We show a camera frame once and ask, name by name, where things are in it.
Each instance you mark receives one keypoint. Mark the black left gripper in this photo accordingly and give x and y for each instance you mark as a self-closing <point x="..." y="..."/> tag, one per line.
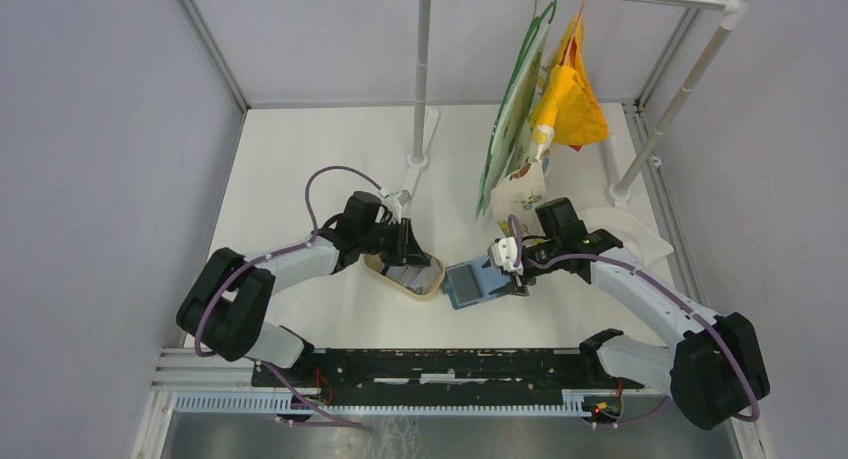
<point x="406" y="251"/>

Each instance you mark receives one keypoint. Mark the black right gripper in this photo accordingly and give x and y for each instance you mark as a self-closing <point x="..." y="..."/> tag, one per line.
<point x="524" y="278"/>

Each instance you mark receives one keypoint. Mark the beige oval card tray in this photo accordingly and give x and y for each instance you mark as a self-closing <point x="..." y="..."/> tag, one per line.
<point x="390" y="275"/>

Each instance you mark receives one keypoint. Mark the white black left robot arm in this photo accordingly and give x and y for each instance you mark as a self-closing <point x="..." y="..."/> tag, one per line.
<point x="226" y="307"/>

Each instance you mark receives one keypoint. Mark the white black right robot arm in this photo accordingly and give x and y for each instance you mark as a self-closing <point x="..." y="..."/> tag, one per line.
<point x="709" y="365"/>

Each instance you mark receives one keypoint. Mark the silver VIP credit card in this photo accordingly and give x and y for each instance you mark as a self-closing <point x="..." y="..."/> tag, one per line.
<point x="419" y="281"/>

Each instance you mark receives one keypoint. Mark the white cartoon print garment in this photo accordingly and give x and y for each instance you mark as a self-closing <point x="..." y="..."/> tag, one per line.
<point x="514" y="179"/>

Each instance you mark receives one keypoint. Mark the white crumpled cloth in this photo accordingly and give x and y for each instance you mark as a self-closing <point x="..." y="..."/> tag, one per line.
<point x="645" y="244"/>

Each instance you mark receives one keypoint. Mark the mint cartoon print cloth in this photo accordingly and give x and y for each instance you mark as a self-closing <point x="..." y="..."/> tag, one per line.
<point x="513" y="111"/>

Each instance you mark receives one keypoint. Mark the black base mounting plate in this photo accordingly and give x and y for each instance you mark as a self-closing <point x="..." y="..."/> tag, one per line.
<point x="443" y="377"/>

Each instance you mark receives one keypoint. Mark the yellow child shirt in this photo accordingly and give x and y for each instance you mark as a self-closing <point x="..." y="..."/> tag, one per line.
<point x="568" y="112"/>

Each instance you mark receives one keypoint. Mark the green clothes hanger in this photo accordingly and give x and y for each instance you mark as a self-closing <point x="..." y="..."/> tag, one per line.
<point x="517" y="92"/>

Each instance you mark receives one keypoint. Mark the pink clothes hanger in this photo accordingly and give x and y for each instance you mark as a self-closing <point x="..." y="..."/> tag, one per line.
<point x="571" y="53"/>

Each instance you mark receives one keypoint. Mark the silver white clothes rack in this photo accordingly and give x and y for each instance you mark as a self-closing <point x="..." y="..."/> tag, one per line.
<point x="619" y="190"/>

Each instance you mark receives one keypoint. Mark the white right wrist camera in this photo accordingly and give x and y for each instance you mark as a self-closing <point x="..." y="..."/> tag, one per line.
<point x="505" y="254"/>

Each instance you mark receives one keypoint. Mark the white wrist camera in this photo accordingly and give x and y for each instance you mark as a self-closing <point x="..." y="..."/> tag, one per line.
<point x="505" y="254"/>
<point x="394" y="203"/>

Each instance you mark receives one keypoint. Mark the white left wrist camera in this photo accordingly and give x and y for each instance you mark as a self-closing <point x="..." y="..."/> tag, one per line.
<point x="394" y="203"/>

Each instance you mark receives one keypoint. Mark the white slotted cable duct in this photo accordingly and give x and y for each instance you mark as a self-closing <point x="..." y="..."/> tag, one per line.
<point x="283" y="403"/>

